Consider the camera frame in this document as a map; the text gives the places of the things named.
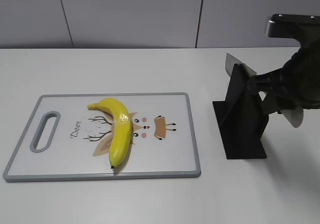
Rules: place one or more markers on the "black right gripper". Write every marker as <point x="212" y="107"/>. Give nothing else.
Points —
<point x="295" y="84"/>

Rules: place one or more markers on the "cleaver knife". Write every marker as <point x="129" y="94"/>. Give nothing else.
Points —
<point x="295" y="117"/>

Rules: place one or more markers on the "yellow plastic banana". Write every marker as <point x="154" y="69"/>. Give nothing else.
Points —
<point x="122" y="131"/>

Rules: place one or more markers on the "black knife stand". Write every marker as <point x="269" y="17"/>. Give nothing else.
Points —
<point x="240" y="119"/>

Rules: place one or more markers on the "white cutting board, grey rim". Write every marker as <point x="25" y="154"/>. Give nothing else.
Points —
<point x="64" y="141"/>

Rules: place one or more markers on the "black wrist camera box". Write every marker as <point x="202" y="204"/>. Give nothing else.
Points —
<point x="302" y="28"/>

